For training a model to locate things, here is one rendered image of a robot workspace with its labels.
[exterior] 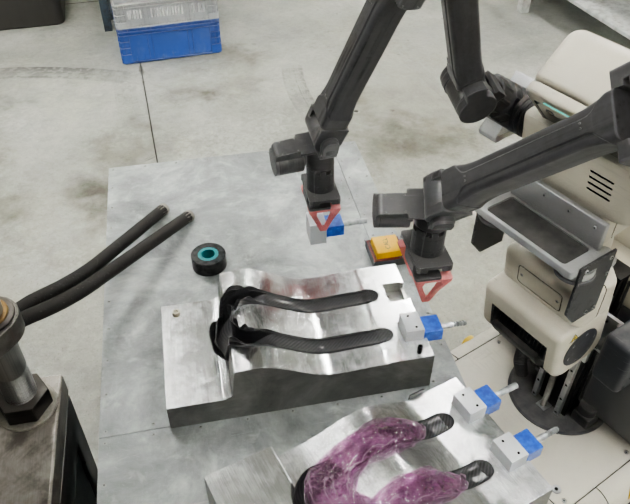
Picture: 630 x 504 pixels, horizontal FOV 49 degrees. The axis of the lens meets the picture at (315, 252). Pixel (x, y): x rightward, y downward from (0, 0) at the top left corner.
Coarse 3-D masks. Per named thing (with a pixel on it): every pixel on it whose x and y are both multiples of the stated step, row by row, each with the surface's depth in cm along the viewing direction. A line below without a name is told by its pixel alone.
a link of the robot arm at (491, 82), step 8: (488, 72) 133; (488, 80) 136; (496, 80) 134; (448, 88) 133; (488, 88) 130; (496, 88) 132; (448, 96) 135; (456, 96) 131; (496, 96) 133; (504, 96) 134; (456, 104) 131
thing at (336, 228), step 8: (320, 216) 149; (336, 216) 151; (312, 224) 147; (336, 224) 149; (344, 224) 150; (352, 224) 151; (312, 232) 148; (320, 232) 148; (328, 232) 149; (336, 232) 149; (312, 240) 149; (320, 240) 150
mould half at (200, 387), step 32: (224, 288) 136; (288, 288) 141; (320, 288) 143; (352, 288) 143; (192, 320) 140; (256, 320) 130; (288, 320) 134; (320, 320) 137; (352, 320) 136; (384, 320) 136; (192, 352) 133; (256, 352) 124; (288, 352) 127; (352, 352) 130; (384, 352) 130; (416, 352) 130; (192, 384) 128; (224, 384) 127; (256, 384) 124; (288, 384) 126; (320, 384) 128; (352, 384) 130; (384, 384) 132; (416, 384) 134; (192, 416) 126; (224, 416) 128
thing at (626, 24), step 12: (528, 0) 462; (576, 0) 418; (588, 0) 418; (600, 0) 418; (612, 0) 418; (624, 0) 418; (588, 12) 407; (600, 12) 404; (612, 12) 404; (624, 12) 404; (612, 24) 392; (624, 24) 392
